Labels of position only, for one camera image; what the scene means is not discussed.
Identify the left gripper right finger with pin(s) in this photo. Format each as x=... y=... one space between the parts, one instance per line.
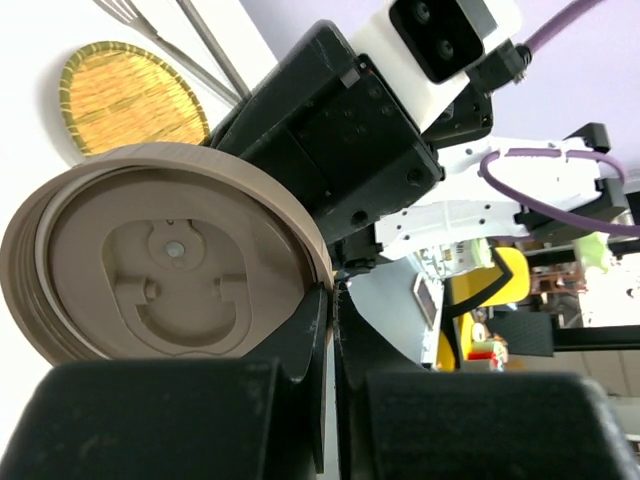
x=397 y=420

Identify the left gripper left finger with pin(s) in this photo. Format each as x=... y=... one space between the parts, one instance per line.
x=260 y=416

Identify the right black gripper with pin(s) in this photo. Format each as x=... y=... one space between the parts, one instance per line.
x=325 y=124

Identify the taupe round lid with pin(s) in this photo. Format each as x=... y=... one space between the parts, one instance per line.
x=158 y=250

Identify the steel food tongs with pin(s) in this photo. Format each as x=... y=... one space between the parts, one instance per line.
x=200 y=54

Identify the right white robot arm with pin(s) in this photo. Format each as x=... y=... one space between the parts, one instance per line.
x=505 y=188

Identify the round bamboo tray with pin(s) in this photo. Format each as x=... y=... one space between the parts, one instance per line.
x=113 y=94

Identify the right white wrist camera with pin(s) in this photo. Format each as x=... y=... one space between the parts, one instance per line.
x=423 y=49

